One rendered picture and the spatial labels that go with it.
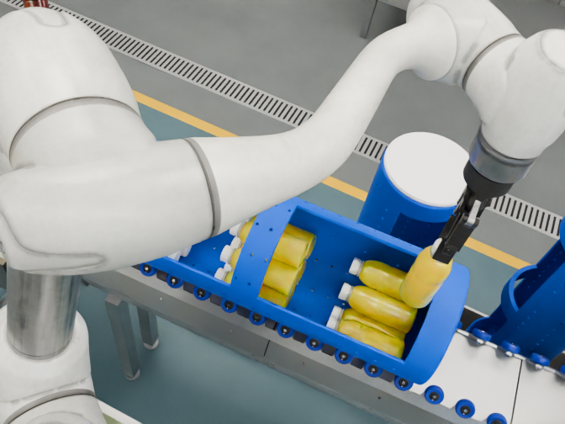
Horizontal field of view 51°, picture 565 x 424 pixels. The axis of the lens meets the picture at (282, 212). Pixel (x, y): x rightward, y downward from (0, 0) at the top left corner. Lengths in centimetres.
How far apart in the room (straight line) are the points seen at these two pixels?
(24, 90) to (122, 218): 16
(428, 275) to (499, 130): 38
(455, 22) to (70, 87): 50
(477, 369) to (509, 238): 161
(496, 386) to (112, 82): 123
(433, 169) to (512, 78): 97
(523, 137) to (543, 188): 262
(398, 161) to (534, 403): 72
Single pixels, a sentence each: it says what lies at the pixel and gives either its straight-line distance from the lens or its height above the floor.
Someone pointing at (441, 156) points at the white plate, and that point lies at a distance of 179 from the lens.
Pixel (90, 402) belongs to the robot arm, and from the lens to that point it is 108.
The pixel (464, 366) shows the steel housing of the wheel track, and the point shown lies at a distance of 157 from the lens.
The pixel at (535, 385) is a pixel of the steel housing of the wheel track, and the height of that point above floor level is 93.
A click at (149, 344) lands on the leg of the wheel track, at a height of 4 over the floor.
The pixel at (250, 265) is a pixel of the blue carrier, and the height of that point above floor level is 118.
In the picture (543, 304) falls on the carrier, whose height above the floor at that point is 75.
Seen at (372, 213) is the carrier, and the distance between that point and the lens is 181.
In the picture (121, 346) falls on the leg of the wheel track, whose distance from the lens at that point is 214.
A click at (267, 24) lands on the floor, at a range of 386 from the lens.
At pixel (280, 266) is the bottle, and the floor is 112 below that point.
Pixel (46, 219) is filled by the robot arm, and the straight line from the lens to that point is 51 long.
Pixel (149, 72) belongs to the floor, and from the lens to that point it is 346.
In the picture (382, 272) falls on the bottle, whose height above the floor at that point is 113.
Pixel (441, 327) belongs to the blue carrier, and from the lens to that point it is 125.
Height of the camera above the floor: 225
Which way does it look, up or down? 53 degrees down
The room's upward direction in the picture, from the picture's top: 12 degrees clockwise
